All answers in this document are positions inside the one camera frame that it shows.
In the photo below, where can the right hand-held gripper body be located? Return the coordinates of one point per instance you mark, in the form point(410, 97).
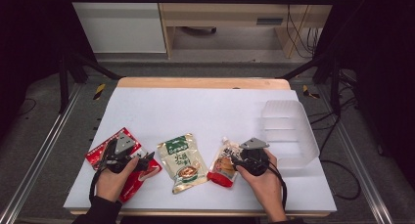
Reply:
point(255, 162)

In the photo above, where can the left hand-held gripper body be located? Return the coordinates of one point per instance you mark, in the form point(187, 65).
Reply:
point(123, 143)

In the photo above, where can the orange snack packet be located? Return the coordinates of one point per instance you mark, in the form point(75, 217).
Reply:
point(221, 170)

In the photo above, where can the red snack packet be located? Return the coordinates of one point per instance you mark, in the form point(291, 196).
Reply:
point(135, 185)

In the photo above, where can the beige and green sauce packet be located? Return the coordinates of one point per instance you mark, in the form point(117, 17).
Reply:
point(182, 162)

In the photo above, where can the clear plastic bin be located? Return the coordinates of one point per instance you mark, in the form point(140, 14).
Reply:
point(290, 134)

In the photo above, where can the person's right hand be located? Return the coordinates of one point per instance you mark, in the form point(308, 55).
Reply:
point(264, 188)

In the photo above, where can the person's left hand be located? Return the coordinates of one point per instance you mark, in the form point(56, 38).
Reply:
point(112, 185)

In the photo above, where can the yellow and black tape strip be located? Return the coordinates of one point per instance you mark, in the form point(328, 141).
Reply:
point(99, 91)
point(308, 92)

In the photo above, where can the white sheet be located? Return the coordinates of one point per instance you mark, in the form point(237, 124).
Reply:
point(195, 113)

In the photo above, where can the wooden table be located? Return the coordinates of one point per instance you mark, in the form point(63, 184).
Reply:
point(202, 82)

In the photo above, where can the black metal stand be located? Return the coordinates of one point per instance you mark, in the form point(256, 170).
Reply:
point(63, 83)
point(334, 87)

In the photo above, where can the white cabinet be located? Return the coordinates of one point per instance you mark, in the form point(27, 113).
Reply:
point(120, 25)

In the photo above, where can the black curtain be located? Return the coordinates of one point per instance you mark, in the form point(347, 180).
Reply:
point(381, 70)
point(29, 38)

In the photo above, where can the light wooden desk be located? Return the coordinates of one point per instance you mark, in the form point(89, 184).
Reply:
point(228, 13)

